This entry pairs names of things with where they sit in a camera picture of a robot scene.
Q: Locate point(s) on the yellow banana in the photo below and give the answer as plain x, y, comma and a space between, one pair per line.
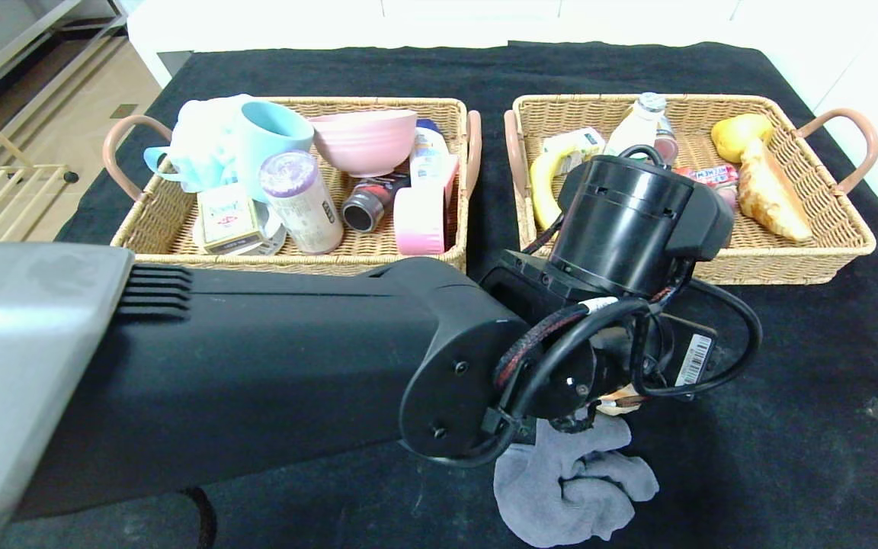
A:
542, 183

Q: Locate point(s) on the striped bread roll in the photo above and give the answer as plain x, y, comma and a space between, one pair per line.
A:
620, 400

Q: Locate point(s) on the white drink bottle green label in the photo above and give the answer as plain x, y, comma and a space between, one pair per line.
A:
637, 130

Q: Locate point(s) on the black and red tube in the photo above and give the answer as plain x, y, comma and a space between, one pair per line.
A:
369, 206

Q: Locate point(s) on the beige canister with purple lid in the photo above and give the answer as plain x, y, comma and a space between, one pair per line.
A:
303, 206

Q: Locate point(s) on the golden croissant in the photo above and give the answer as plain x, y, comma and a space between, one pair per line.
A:
770, 193

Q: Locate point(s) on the grey towel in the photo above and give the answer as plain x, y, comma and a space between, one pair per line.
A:
576, 488

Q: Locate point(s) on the gold drink can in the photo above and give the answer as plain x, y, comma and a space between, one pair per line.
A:
668, 146

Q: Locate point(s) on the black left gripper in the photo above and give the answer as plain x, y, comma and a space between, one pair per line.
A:
692, 358

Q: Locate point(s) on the light blue mug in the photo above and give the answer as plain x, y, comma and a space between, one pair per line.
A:
267, 141

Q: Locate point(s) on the green and white soap box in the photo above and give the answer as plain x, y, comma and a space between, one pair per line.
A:
227, 219

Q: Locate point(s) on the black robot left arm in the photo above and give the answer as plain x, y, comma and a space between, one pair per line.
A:
256, 366

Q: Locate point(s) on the beige wheeled rack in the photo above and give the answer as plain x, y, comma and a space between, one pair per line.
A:
24, 168

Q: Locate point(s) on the light blue bath loofah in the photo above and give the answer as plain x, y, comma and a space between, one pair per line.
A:
203, 145

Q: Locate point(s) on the pink saucepan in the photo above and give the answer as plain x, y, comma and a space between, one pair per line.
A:
418, 221

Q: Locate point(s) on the white lotion tube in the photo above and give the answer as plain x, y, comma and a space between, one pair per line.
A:
427, 152

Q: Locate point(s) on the pink wrapped candy bar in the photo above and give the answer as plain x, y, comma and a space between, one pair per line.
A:
709, 175

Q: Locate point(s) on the white plastic packet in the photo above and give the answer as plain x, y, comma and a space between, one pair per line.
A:
275, 238

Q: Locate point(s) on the yellow lemon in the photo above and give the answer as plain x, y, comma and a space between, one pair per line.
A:
736, 134

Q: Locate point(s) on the small white yellow carton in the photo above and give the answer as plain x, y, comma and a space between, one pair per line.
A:
572, 143

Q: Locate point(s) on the pink ribbed bowl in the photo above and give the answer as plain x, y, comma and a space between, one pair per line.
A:
363, 145

